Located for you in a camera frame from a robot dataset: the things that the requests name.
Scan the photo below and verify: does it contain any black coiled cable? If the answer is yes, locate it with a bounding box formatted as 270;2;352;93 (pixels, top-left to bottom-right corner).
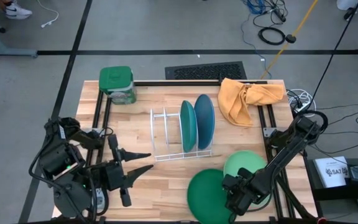
257;26;287;46

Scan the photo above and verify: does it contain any green lid wipes container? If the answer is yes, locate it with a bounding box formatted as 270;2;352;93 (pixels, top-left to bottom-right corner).
98;65;137;105

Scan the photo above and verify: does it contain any yellow cable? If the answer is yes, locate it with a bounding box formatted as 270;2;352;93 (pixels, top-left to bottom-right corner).
259;0;319;80

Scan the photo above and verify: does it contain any black floor vent grate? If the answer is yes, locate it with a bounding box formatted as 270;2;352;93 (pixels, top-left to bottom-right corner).
165;61;247;81

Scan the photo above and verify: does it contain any white box with label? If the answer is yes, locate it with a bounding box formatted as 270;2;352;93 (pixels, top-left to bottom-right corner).
314;156;350;189

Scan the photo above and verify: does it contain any black box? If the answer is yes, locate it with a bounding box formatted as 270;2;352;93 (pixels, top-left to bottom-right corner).
305;157;358;202

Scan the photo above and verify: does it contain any black power strip with cables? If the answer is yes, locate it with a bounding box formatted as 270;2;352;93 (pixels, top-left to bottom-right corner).
261;0;289;23

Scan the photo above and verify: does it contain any blue cable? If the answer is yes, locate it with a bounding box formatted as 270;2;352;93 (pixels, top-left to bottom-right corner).
240;0;273;78

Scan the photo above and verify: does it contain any teal plate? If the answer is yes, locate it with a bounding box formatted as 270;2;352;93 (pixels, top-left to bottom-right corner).
180;100;198;153

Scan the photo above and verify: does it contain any white shoe black logo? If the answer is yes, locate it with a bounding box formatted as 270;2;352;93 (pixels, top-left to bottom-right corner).
4;1;33;20

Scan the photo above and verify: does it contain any white coiled cable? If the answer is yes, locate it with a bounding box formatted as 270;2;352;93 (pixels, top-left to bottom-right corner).
286;88;317;113

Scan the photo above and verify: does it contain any dark green plate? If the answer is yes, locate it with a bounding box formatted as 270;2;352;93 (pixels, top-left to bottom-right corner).
187;169;239;224

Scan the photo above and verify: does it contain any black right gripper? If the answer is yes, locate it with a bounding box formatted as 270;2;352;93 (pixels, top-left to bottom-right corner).
221;167;256;224

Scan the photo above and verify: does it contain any light green plate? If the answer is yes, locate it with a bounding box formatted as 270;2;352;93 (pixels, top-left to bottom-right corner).
223;150;273;210

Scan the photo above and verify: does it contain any white power strip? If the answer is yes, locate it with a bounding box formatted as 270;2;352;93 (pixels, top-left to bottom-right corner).
294;101;311;113

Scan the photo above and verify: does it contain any orange cloth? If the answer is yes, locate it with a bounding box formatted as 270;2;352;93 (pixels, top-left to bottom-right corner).
218;77;285;127

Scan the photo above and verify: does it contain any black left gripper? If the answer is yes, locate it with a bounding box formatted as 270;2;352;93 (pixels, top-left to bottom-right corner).
99;134;154;208

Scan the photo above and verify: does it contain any long black cable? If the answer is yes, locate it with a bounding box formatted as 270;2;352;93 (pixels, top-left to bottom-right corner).
309;0;358;105

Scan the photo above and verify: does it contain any blue plate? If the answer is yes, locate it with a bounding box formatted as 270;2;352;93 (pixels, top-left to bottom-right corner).
193;94;216;151

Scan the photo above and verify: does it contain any white cable with plug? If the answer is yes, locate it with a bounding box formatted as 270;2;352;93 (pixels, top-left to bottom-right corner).
37;0;59;29

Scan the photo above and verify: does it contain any white wire dish rack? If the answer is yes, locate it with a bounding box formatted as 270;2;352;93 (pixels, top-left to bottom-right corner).
150;107;213;162

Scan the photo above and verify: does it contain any black metal table frame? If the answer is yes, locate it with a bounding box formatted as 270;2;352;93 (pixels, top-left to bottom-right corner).
53;80;318;224

